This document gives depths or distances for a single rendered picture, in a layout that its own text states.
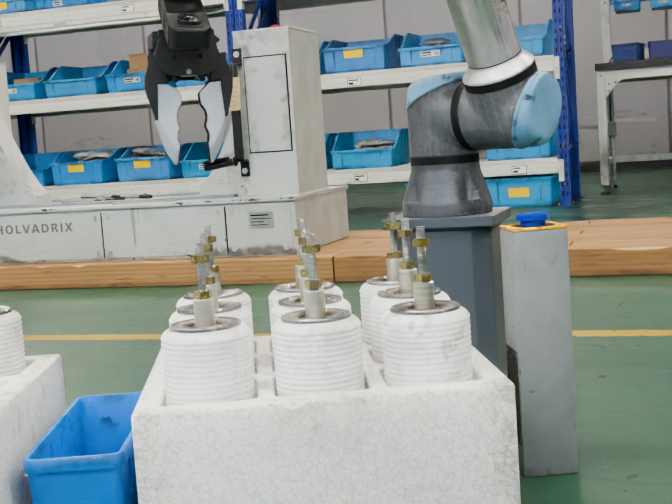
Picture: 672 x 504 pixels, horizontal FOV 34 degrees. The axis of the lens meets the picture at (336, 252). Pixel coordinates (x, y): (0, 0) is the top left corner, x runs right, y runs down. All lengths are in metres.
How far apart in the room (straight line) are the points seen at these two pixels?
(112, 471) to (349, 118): 8.88
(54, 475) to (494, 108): 0.88
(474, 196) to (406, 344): 0.69
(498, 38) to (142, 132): 9.22
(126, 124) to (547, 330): 9.64
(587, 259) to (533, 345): 1.80
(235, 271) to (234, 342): 2.31
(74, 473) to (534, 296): 0.58
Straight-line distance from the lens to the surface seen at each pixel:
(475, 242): 1.77
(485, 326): 1.80
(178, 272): 3.52
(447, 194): 1.78
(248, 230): 3.49
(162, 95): 1.25
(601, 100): 6.56
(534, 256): 1.36
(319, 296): 1.15
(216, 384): 1.13
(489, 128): 1.73
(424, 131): 1.80
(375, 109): 9.93
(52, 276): 3.75
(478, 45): 1.69
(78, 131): 11.15
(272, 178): 3.51
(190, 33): 1.17
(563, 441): 1.41
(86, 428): 1.51
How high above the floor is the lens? 0.44
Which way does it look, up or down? 6 degrees down
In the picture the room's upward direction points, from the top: 4 degrees counter-clockwise
